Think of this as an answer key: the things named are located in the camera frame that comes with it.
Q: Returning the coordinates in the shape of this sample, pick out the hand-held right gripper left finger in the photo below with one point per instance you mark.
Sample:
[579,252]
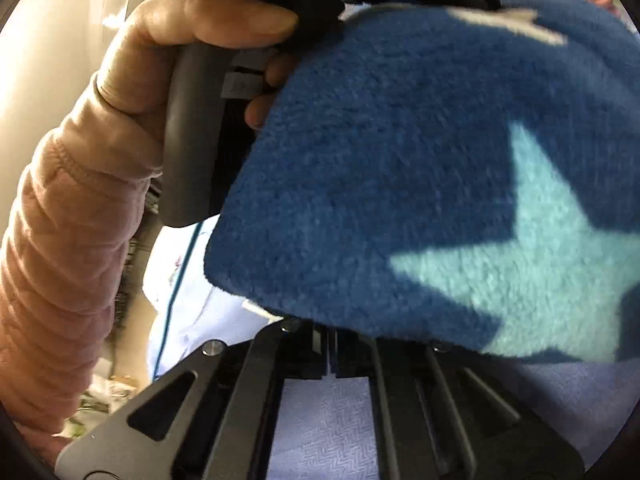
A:
[300,355]

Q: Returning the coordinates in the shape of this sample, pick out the person's left forearm pink sleeve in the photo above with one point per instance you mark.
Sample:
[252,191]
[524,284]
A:
[60,260]

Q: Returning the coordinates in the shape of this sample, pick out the dark blue star-print fleece garment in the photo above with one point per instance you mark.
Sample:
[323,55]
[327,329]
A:
[400,160]

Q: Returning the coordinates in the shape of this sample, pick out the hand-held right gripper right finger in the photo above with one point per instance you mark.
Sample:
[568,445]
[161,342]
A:
[355,360]

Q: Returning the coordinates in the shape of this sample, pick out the person's left hand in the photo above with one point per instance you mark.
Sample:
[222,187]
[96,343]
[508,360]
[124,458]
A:
[145,60]

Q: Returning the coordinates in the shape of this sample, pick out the light blue printed bedsheet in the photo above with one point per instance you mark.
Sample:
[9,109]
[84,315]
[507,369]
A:
[325,430]

